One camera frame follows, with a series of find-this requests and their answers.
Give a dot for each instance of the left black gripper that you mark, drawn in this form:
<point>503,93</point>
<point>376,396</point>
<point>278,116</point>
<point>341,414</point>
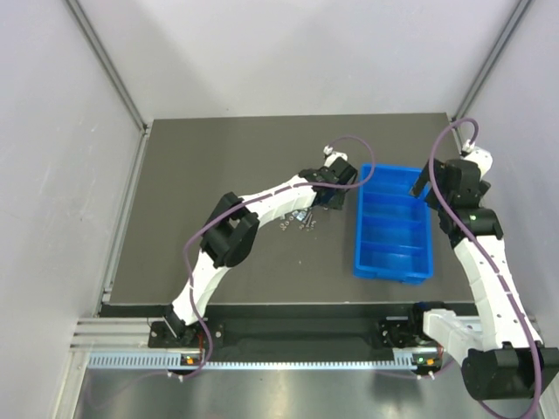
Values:
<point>330,199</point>

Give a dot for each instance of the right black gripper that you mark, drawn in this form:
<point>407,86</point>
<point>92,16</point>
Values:
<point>420,182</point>

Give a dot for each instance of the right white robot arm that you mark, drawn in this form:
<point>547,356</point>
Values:
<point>506,358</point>

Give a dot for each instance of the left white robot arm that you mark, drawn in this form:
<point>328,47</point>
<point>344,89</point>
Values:
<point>228,235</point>

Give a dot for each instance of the blue compartment bin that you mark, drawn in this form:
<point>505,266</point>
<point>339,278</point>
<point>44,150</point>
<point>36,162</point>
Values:
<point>393,238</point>

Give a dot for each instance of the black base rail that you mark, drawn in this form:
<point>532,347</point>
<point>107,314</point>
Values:
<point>350,329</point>

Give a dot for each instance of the right aluminium frame post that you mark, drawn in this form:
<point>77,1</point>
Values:
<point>504,38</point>

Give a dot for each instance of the aluminium frame post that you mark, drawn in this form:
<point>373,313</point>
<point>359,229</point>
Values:
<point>504,38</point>
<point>106,63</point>

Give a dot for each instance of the left aluminium frame post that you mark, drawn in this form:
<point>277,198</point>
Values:
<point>106,63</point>

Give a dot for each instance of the grey slotted cable duct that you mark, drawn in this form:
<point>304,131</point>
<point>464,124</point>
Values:
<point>396,360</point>

